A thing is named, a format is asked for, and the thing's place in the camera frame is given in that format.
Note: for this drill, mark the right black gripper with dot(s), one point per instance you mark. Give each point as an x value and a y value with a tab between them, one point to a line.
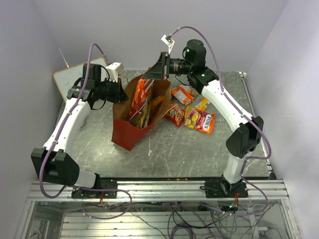
159	71

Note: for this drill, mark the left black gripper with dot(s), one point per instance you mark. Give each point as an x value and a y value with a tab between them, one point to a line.
120	95

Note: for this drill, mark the red Doritos chip bag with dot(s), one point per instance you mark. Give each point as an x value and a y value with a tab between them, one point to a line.
141	94

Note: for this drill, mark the orange snack packet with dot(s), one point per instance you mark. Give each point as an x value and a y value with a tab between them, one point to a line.
184	94

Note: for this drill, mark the large gold brown snack bag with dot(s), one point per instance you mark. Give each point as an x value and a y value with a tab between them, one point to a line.
142	120

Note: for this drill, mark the red brown paper bag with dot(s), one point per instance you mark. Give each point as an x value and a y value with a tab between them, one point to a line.
125	134

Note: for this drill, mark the Fox's candy bag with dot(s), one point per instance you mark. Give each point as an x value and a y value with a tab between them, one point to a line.
199	120

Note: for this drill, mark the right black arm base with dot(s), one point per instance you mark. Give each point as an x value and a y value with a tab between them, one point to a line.
218	187

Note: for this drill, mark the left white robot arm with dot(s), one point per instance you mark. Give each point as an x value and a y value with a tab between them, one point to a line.
53	162

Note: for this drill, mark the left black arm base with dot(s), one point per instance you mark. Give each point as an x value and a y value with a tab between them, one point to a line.
103	188

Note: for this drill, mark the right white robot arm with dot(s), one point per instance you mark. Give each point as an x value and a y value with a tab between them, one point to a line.
246	129

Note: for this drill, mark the yellow framed whiteboard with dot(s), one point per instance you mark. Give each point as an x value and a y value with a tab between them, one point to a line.
65	79

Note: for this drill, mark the red cookie snack packet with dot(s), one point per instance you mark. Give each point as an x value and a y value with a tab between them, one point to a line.
176	114

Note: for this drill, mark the yellow snack bar packet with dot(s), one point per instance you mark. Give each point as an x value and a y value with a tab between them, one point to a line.
203	104

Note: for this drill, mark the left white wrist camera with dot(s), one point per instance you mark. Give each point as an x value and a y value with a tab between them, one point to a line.
113	71

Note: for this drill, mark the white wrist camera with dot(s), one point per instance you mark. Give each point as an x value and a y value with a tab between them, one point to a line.
168	41
113	71

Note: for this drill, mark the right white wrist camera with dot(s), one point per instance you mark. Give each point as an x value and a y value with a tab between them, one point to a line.
168	41

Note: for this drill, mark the aluminium frame rail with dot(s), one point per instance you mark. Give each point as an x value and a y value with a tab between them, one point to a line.
165	191

